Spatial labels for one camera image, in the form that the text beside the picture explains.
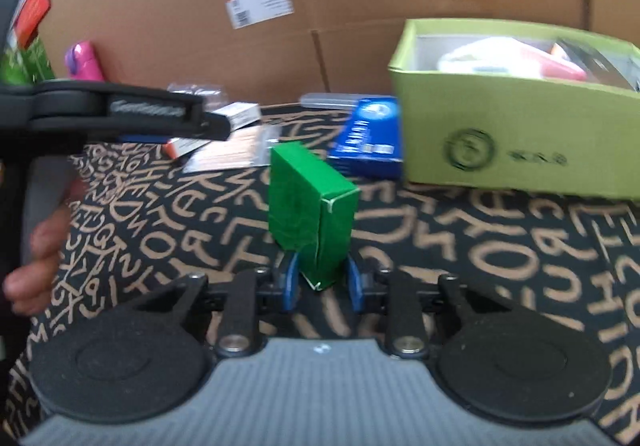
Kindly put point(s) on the clear plastic cup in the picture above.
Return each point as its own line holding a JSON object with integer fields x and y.
{"x": 200, "y": 90}

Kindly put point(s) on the orange and white box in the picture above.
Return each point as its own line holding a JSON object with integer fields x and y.
{"x": 240, "y": 115}

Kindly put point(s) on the black letter-patterned mat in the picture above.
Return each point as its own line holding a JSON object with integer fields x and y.
{"x": 500, "y": 251}

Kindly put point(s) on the translucent plastic case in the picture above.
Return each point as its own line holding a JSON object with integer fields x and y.
{"x": 325, "y": 100}

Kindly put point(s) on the pink cloth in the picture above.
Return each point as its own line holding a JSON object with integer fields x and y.
{"x": 555, "y": 67}

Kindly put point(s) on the green paper bag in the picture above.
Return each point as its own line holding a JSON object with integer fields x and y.
{"x": 30, "y": 63}

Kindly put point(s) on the light green box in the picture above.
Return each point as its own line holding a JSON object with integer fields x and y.
{"x": 525, "y": 141}

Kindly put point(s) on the white label sticker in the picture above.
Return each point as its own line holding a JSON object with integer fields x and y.
{"x": 260, "y": 5}

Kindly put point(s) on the blue box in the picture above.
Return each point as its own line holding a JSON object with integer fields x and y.
{"x": 367, "y": 136}

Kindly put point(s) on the dark shiny packet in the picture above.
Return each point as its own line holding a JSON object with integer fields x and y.
{"x": 597, "y": 63}

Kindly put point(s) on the person's left hand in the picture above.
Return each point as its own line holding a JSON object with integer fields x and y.
{"x": 45, "y": 251}

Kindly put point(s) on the pink thermos bottle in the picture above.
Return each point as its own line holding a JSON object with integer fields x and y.
{"x": 85, "y": 63}

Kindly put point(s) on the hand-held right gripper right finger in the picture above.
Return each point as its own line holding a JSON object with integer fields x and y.
{"x": 354, "y": 288}

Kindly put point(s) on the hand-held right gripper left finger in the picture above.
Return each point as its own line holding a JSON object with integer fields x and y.
{"x": 290, "y": 286}

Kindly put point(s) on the beige packet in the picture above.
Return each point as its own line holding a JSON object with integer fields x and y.
{"x": 225, "y": 153}

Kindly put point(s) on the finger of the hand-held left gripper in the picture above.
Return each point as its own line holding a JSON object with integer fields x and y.
{"x": 150, "y": 111}

